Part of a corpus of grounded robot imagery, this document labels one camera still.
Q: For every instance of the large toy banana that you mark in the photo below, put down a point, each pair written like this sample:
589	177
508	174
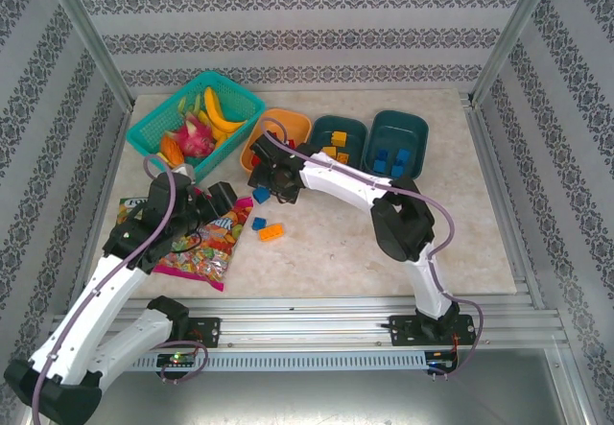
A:
216	108

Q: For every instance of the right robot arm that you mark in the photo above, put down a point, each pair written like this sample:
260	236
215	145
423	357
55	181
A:
345	180

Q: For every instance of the colourful pink candy bag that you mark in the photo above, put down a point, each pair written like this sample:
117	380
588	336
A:
211	252

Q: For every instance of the green Fox's candy bag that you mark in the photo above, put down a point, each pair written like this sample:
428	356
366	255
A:
129	206

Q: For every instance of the dark teal plastic container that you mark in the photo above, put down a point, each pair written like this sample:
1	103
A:
355	130
412	130

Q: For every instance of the small toy banana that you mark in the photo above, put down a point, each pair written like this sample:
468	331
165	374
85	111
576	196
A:
211	125

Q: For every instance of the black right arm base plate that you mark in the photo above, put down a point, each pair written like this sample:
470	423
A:
405	331

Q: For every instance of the yellow lego brick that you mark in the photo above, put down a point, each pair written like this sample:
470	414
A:
329	151
343	158

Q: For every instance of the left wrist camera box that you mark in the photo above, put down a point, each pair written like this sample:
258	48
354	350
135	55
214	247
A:
184	172

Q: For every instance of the blue lego brick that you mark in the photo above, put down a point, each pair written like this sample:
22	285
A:
403	156
258	224
398	171
262	195
380	166
382	154

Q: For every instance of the pink toy dragon fruit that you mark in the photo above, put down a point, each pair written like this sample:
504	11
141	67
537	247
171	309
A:
193	139

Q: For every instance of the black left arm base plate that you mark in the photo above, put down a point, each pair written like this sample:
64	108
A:
208	331

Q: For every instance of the orange lego brick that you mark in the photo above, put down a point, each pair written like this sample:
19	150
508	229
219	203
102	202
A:
270	232
339	138

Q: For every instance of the orange plastic container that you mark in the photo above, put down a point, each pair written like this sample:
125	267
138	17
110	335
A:
295	125

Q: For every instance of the orange toy fruit half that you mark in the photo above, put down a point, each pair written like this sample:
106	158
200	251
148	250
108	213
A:
170	149

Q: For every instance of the aluminium side rail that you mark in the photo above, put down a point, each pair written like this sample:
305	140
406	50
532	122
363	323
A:
103	195
489	166

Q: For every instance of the teal plastic basket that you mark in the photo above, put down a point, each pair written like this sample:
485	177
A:
156	130

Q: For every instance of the grey metal bottom panel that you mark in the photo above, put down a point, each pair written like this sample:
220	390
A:
307	401

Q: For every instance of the aluminium frame post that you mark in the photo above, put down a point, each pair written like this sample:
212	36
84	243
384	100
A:
513	31
84	31

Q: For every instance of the aluminium mounting rail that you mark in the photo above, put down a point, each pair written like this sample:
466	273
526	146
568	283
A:
297	322

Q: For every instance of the yellow toy fruit piece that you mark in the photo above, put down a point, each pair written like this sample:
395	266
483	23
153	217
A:
162	158

